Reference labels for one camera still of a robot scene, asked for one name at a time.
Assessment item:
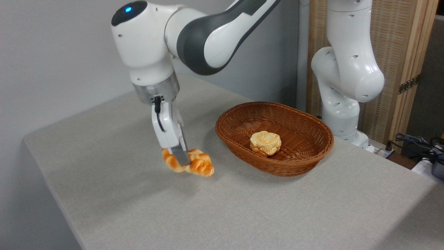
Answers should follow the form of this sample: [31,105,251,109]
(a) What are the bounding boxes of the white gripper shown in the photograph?
[151,100,192,167]

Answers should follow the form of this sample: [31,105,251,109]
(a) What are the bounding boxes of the braided golden bread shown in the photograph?
[162,148,215,178]

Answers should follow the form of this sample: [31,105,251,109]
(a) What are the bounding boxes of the round pale bread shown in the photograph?
[250,131,282,157]

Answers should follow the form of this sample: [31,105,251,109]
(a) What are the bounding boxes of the brown wicker basket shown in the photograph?
[215,101,334,177]

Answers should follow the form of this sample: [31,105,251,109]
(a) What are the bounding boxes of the brass screen hinge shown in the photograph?
[398,74,421,95]

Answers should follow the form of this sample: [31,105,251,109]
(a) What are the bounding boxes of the wood and rattan folding screen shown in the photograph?
[306,0,439,153]

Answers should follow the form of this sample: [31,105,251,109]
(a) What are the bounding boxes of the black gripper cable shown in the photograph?
[154,96,166,133]

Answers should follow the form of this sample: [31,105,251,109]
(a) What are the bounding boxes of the dark cable bundle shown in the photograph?
[386,133,444,165]

